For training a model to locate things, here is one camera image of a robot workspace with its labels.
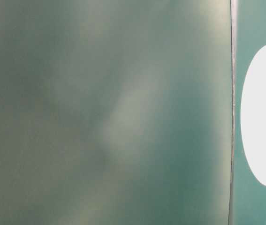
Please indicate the white round bowl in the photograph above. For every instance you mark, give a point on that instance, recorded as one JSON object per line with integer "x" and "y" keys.
{"x": 253, "y": 115}

